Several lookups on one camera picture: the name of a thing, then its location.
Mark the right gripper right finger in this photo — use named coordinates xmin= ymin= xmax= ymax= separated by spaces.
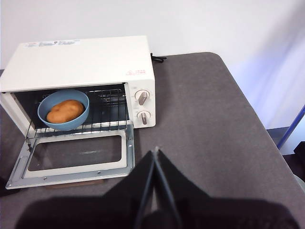
xmin=156 ymin=149 xmax=298 ymax=229

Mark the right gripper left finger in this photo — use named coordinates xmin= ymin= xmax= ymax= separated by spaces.
xmin=14 ymin=150 xmax=156 ymax=229

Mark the glass oven door beige handle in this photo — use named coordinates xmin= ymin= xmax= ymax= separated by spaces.
xmin=5 ymin=124 xmax=136 ymax=191

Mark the blue ribbed bowl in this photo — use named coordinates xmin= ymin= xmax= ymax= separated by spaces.
xmin=37 ymin=90 xmax=90 ymax=132

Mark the brown potato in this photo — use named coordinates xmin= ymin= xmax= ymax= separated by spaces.
xmin=46 ymin=99 xmax=85 ymax=124

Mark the white beige oven knob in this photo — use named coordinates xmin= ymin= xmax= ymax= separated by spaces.
xmin=134 ymin=89 xmax=151 ymax=106
xmin=136 ymin=110 xmax=152 ymax=126

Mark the white Toshiba toaster oven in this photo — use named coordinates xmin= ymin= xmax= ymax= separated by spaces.
xmin=0 ymin=35 xmax=157 ymax=142

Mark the blue metal pole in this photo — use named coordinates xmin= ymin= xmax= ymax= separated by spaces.
xmin=277 ymin=104 xmax=305 ymax=151

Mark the metal wire oven rack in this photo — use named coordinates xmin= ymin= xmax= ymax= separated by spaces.
xmin=25 ymin=88 xmax=131 ymax=139

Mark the black oven power cord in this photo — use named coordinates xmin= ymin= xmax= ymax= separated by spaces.
xmin=151 ymin=53 xmax=168 ymax=64

